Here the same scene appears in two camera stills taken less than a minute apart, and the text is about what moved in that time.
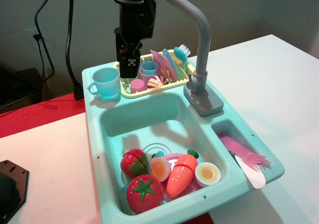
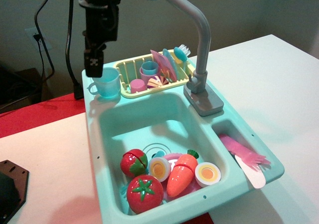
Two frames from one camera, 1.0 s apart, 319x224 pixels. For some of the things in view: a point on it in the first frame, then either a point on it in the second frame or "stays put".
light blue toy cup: x=106 y=82 stays put
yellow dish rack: x=159 y=71 stays put
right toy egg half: x=207 y=173 stays put
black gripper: x=137 y=15 → x=101 y=3
